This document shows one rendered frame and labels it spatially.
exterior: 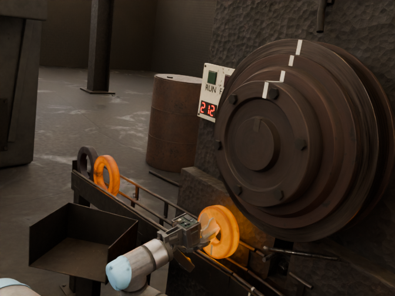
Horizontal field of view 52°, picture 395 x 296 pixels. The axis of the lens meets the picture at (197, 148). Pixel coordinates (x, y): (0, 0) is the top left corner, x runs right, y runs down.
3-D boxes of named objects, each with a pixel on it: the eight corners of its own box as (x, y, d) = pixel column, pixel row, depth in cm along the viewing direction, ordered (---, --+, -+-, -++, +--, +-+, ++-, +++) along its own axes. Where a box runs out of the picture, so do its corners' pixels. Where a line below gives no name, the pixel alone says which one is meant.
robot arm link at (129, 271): (106, 282, 107) (101, 258, 103) (141, 262, 113) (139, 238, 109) (120, 300, 101) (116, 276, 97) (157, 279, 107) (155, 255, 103)
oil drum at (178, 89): (179, 152, 462) (189, 73, 438) (213, 170, 419) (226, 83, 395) (134, 157, 425) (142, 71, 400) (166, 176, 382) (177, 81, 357)
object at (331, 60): (220, 192, 123) (245, 32, 110) (362, 273, 89) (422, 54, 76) (203, 195, 119) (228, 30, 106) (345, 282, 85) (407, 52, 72)
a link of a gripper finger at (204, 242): (218, 234, 116) (194, 248, 111) (218, 239, 117) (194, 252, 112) (208, 227, 120) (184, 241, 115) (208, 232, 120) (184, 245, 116)
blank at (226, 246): (207, 198, 128) (198, 200, 126) (242, 214, 116) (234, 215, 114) (202, 245, 131) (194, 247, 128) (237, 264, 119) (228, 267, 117)
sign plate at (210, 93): (201, 115, 141) (208, 63, 136) (255, 136, 122) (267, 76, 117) (196, 115, 139) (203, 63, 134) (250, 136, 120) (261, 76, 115)
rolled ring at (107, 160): (100, 205, 177) (107, 204, 179) (117, 188, 164) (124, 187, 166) (89, 167, 183) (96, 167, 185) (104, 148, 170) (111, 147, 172)
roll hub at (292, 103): (220, 178, 107) (237, 71, 99) (307, 224, 87) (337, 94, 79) (204, 181, 104) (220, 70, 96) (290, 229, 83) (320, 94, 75)
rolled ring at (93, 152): (93, 150, 179) (100, 149, 181) (76, 143, 193) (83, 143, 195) (93, 190, 182) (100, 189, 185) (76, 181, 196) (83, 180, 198)
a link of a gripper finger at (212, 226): (227, 212, 118) (202, 226, 113) (228, 229, 120) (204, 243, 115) (220, 208, 120) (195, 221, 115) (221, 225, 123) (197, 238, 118)
